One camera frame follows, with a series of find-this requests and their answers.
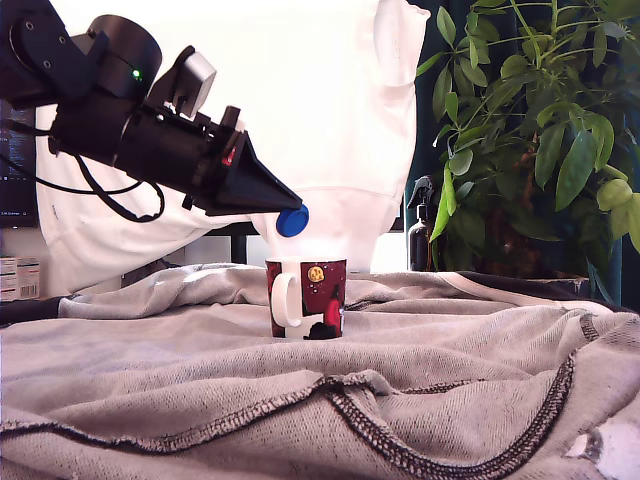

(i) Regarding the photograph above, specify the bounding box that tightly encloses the green leafy houseplant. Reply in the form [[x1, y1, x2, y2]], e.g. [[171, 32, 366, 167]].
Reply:
[[415, 0, 640, 281]]

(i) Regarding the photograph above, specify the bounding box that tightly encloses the black computer monitor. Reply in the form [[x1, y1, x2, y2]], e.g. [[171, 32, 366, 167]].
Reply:
[[0, 97, 40, 230]]

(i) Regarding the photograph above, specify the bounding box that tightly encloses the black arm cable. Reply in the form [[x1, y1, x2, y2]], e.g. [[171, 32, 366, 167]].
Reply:
[[74, 152, 166, 224], [0, 152, 146, 196]]

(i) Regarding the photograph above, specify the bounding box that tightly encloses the black monitor stand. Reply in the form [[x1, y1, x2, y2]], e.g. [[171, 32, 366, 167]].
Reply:
[[204, 222, 261, 266]]

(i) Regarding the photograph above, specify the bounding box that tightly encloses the blue coffee capsule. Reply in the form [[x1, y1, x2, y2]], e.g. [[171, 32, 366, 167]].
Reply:
[[275, 202, 311, 239]]

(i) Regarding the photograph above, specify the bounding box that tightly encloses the dark square plant pot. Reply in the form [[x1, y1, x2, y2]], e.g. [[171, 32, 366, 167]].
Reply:
[[467, 204, 594, 281]]

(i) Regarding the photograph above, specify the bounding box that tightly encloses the grey knitted cloth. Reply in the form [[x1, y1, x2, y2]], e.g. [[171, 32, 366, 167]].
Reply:
[[0, 262, 640, 480]]

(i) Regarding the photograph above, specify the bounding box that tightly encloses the red patterned coffee mug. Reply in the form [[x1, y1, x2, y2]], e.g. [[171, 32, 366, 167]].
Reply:
[[264, 256, 349, 342]]

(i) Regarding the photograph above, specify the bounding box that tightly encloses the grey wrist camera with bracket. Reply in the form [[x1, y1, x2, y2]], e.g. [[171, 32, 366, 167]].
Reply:
[[147, 45, 219, 121]]

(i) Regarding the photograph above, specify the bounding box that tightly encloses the white draped cloth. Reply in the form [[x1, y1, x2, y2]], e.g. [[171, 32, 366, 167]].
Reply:
[[35, 0, 432, 296]]

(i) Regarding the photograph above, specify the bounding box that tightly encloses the white barcode carton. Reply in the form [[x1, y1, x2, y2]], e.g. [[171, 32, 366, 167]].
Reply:
[[0, 255, 42, 303]]

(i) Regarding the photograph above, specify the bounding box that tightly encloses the black spray bottle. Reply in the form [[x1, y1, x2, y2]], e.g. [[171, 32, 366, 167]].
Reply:
[[405, 174, 435, 273]]

